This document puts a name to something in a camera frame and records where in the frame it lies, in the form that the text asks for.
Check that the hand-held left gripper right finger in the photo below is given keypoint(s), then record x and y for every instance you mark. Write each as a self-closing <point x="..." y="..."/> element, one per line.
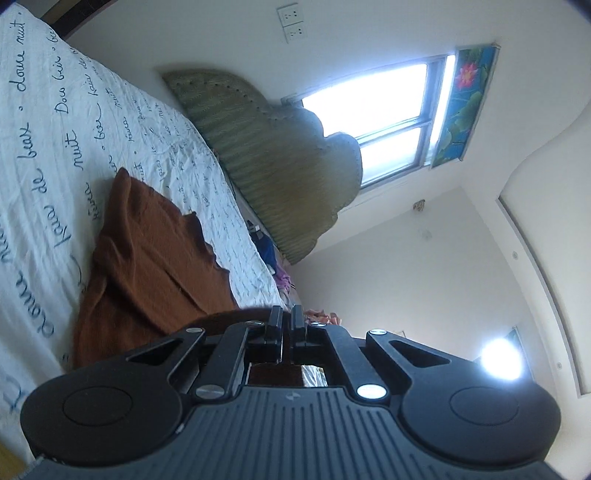
<point x="298" y="334"/>

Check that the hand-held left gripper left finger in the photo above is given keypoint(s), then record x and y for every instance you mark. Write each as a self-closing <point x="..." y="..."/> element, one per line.
<point x="275" y="337"/>

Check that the brown knit sweater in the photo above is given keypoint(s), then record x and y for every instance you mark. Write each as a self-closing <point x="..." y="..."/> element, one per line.
<point x="147" y="258"/>

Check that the pink clothes pile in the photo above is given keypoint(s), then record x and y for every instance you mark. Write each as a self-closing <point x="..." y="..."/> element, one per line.
<point x="323" y="317"/>

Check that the purple cloth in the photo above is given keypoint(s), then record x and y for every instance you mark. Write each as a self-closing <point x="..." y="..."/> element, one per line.
<point x="282" y="279"/>

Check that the blue cloth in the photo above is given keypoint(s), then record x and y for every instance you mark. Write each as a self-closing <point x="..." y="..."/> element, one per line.
<point x="267" y="249"/>

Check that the green padded headboard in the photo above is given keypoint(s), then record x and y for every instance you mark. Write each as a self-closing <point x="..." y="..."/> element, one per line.
<point x="277" y="175"/>

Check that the bright ceiling lamp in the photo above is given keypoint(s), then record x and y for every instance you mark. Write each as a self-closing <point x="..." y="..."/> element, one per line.
<point x="501" y="362"/>

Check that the glass window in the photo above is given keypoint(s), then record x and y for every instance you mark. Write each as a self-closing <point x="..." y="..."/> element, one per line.
<point x="369" y="106"/>

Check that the floral printed curtain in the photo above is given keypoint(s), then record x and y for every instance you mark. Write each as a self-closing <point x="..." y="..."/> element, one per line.
<point x="466" y="92"/>

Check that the white script printed bed sheet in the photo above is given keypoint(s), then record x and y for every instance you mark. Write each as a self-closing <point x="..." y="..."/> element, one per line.
<point x="55" y="115"/>

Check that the white wall socket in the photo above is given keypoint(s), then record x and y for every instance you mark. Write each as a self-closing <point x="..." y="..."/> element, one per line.
<point x="288" y="14"/>
<point x="294" y="33"/>

